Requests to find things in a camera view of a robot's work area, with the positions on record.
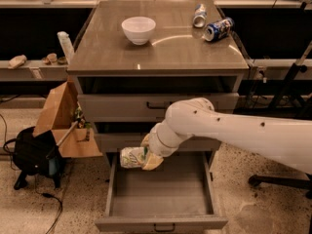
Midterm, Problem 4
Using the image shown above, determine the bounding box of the black bag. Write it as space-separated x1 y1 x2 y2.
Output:
13 127 64 190

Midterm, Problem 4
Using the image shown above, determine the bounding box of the black floor cable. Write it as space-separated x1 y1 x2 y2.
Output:
34 174 63 234

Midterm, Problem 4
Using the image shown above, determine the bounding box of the black office chair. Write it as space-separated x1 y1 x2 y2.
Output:
248 175 312 199

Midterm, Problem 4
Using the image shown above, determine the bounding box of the crushed 7up can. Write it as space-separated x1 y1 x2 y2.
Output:
120 147 147 169

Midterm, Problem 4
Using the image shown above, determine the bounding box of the brown cardboard box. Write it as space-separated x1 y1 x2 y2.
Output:
33 81 101 158

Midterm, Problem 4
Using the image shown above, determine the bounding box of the silver blue upright can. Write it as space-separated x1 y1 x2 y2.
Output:
193 4 207 28

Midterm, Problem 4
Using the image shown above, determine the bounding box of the middle grey drawer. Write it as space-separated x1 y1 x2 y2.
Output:
95 133 221 153

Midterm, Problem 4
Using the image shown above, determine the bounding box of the beige object on shelf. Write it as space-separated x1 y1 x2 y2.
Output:
9 55 27 69

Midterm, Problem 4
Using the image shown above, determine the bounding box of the white ceramic bowl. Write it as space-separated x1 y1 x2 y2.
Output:
121 17 156 45

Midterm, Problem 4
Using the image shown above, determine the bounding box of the grey drawer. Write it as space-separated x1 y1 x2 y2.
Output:
95 133 221 153
78 93 239 122
96 152 227 234

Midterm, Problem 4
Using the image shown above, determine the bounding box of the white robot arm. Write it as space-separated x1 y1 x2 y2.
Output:
141 97 312 175

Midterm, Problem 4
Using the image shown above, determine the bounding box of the white plastic bottle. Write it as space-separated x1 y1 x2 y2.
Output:
58 31 74 63

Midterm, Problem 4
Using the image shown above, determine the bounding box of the grey side shelf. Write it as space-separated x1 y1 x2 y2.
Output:
0 60 67 82

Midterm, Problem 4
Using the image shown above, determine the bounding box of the blue pepsi can lying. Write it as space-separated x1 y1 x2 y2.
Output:
204 18 235 42

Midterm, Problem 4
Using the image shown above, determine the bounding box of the top grey drawer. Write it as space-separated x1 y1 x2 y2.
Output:
78 93 239 122

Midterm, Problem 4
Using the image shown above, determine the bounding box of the bottom grey drawer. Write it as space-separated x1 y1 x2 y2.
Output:
96 152 227 234

